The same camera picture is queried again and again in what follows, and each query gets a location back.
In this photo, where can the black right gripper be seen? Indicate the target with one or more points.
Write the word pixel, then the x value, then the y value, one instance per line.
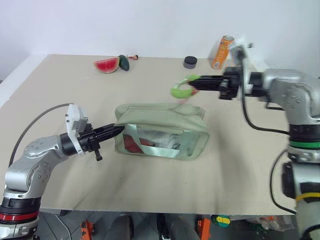
pixel 231 83

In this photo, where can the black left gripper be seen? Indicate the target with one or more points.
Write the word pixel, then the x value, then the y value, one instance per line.
pixel 88 141

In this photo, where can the green zip pouch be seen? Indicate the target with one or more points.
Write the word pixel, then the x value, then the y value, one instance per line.
pixel 160 125

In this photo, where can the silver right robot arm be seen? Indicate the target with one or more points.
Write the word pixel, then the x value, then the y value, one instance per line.
pixel 300 100

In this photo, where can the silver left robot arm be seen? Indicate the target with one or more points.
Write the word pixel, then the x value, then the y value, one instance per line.
pixel 32 160

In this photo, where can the black and grey round lid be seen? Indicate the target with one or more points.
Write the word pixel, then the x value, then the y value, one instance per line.
pixel 190 62

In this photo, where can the orange drink can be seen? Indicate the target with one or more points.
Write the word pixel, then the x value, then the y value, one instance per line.
pixel 221 53

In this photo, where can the toy watermelon slice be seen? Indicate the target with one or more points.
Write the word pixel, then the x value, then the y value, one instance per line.
pixel 107 65

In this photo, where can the dark green toy avocado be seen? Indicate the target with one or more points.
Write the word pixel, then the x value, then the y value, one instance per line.
pixel 124 63

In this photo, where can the small toy figurine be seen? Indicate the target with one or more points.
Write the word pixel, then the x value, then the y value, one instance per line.
pixel 134 57

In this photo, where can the dark rounded shape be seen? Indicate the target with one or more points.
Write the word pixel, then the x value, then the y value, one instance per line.
pixel 120 228
pixel 178 227

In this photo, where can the orange metal stand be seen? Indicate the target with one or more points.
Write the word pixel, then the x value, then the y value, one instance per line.
pixel 87 230
pixel 205 228

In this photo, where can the green and yellow toy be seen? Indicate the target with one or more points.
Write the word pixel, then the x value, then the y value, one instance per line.
pixel 221 221

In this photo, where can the clear plastic bag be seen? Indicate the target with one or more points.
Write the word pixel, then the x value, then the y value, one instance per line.
pixel 270 222

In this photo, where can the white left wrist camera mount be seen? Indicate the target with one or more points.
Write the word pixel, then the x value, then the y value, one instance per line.
pixel 75 117

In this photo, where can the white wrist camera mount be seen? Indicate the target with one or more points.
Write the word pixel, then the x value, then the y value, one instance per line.
pixel 246 62
pixel 75 117

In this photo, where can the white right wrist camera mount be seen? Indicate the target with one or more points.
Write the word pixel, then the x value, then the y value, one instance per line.
pixel 246 62

